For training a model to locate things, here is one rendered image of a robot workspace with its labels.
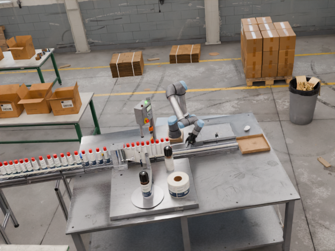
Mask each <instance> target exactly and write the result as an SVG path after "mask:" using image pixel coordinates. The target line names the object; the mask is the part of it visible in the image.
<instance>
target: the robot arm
mask: <svg viewBox="0 0 335 251"><path fill-rule="evenodd" d="M186 91H187V85H186V83H185V82H184V81H179V82H176V83H173V84H170V85H169V86H168V87H167V89H166V97H167V99H168V100H169V102H170V104H171V106H172V108H173V111H174V113H175V116H171V117H169V118H168V120H167V124H168V128H169V131H168V136H169V137H170V138H172V139H176V138H179V137H180V136H181V131H180V129H182V128H185V127H187V126H190V125H194V126H195V127H194V128H193V130H192V132H189V133H188V135H189V136H188V137H187V139H186V140H185V148H188V147H189V148H190V147H191V145H195V142H196V137H197V136H198V134H199V133H200V131H201V129H202V127H203V126H204V121H203V120H199V119H198V118H197V116H196V115H190V113H189V112H187V110H186V102H185V94H186ZM175 95H177V100H176V98H175ZM179 128H180V129H179ZM188 143H189V144H188Z"/></svg>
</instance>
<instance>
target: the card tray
mask: <svg viewBox="0 0 335 251"><path fill-rule="evenodd" d="M236 141H237V143H238V146H239V148H240V150H241V152H242V154H247V153H254V152H261V151H267V150H270V149H271V147H270V145H269V144H268V142H267V140H266V138H265V137H264V135H263V133H260V134H254V135H247V136H240V137H236Z"/></svg>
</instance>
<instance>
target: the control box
mask: <svg viewBox="0 0 335 251"><path fill-rule="evenodd" d="M149 104H151V102H149V101H148V102H147V104H145V100H142V101H141V102H140V103H138V104H137V105H136V106H135V107H134V112H135V117H136V123H137V124H140V125H145V124H146V120H147V119H149V120H150V119H151V118H152V117H153V113H151V114H150V115H149V116H148V117H147V113H148V112H149V111H150V110H151V109H152V108H151V109H150V110H149V111H148V112H147V110H146V107H147V106H148V105H149ZM141 105H143V106H144V107H141Z"/></svg>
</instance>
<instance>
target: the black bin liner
mask: <svg viewBox="0 0 335 251"><path fill-rule="evenodd" d="M310 79H311V78H309V77H306V81H307V82H308V81H309V80H310ZM320 86H321V85H320V82H317V84H316V85H315V86H314V87H313V88H314V90H310V91H302V90H297V79H296V78H294V79H292V80H291V81H290V82H289V91H290V92H292V93H294V94H299V95H301V96H313V95H316V94H318V93H319V91H320Z"/></svg>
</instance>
